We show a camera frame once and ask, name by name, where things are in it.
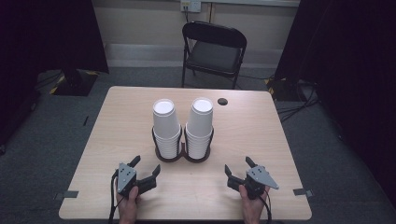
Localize white wall socket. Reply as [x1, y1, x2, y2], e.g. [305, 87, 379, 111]
[179, 0, 203, 14]

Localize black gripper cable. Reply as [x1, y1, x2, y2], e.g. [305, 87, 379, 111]
[257, 186, 274, 224]
[107, 170, 125, 224]

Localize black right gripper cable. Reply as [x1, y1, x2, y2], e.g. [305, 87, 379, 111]
[257, 186, 274, 224]

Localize black stand base, yellow-striped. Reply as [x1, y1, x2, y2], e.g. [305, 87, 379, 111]
[49, 68, 100, 97]
[264, 76, 314, 103]

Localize dark double-ring cup holder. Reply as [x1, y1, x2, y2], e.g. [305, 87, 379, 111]
[150, 124, 216, 164]

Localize black folding chair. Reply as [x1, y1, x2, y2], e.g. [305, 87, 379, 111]
[180, 20, 248, 91]

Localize stack of white paper cups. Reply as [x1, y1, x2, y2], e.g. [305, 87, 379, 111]
[151, 98, 183, 161]
[185, 96, 215, 161]

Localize person's left hand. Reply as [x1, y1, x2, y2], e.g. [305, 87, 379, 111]
[115, 185, 141, 224]

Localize grey tape strip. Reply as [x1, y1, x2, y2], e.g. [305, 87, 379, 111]
[52, 189, 80, 201]
[292, 188, 315, 199]

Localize black floor cables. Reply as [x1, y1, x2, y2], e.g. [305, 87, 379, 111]
[276, 81, 321, 123]

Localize black curtain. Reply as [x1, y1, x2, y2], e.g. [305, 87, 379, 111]
[0, 0, 110, 147]
[274, 0, 396, 203]

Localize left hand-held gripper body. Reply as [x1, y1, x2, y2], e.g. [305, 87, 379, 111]
[115, 161, 158, 198]

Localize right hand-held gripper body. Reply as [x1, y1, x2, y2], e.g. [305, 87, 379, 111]
[226, 164, 280, 201]

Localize person's right hand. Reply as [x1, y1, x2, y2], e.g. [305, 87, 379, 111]
[238, 184, 271, 224]

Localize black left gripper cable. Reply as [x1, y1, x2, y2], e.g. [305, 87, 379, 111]
[107, 170, 125, 224]

